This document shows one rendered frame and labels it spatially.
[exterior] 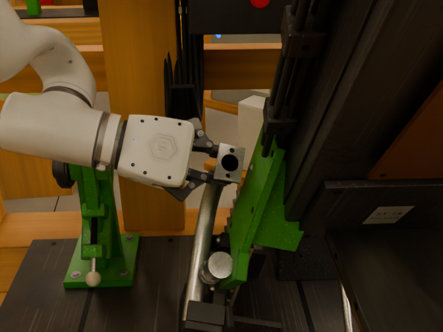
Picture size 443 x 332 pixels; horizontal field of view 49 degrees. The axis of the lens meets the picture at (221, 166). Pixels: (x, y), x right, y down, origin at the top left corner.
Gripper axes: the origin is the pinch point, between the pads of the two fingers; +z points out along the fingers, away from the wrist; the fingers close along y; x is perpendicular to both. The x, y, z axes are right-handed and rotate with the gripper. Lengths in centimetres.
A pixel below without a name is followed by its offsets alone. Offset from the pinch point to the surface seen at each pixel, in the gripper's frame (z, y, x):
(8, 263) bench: -34, -17, 41
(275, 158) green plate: 4.3, -1.8, -13.3
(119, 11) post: -21.2, 28.0, 10.2
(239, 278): 4.5, -16.3, -2.8
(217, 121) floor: 42, 128, 289
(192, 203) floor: 23, 39, 206
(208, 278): 1.5, -16.4, 4.4
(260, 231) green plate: 6.3, -9.5, -3.9
